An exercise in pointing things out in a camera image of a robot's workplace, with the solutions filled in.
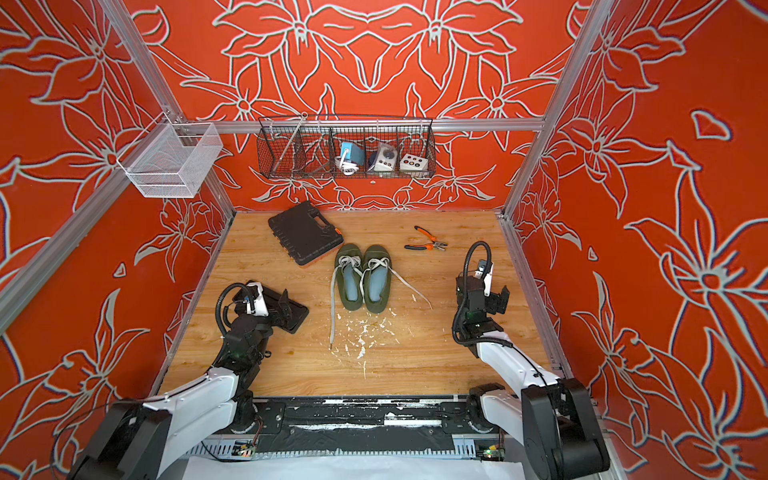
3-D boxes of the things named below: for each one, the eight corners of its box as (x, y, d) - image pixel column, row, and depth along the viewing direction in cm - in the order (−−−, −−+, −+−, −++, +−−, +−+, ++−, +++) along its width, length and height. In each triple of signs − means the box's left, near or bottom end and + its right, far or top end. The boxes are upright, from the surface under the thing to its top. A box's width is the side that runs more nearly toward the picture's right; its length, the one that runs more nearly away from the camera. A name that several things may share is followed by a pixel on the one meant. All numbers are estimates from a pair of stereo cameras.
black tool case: (304, 269, 104) (301, 260, 99) (270, 227, 116) (266, 218, 112) (345, 244, 111) (344, 235, 107) (309, 207, 124) (307, 198, 120)
